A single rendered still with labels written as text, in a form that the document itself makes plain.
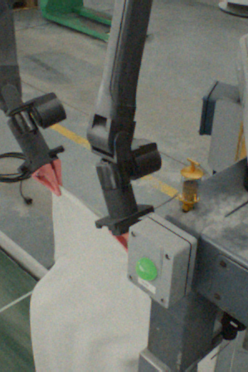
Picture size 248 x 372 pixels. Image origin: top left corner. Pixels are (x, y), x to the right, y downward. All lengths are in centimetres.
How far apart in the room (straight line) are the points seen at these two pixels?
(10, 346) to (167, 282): 118
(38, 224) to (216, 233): 226
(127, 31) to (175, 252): 43
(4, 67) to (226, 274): 74
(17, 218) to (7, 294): 103
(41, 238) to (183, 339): 205
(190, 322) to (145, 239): 17
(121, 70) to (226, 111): 25
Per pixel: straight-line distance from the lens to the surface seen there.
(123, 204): 98
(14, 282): 199
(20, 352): 177
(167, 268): 65
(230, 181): 76
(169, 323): 79
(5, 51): 124
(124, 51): 93
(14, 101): 120
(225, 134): 109
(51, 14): 615
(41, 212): 296
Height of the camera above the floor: 174
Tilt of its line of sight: 33 degrees down
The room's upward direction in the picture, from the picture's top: 2 degrees clockwise
